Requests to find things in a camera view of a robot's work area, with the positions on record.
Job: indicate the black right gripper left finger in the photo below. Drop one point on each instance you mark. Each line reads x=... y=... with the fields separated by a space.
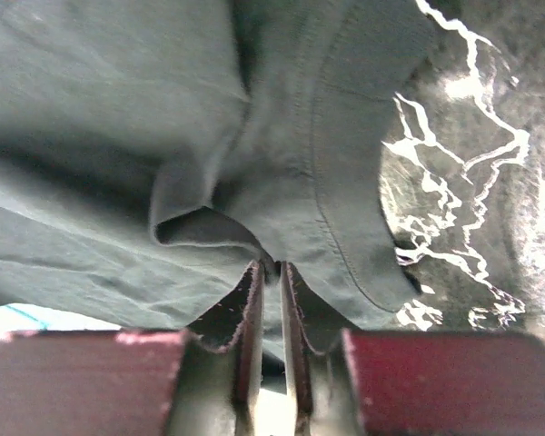
x=200 y=380

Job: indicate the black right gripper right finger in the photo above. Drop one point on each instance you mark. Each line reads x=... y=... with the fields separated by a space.
x=347 y=381

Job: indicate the black t shirt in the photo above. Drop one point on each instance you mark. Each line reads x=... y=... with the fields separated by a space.
x=150 y=149

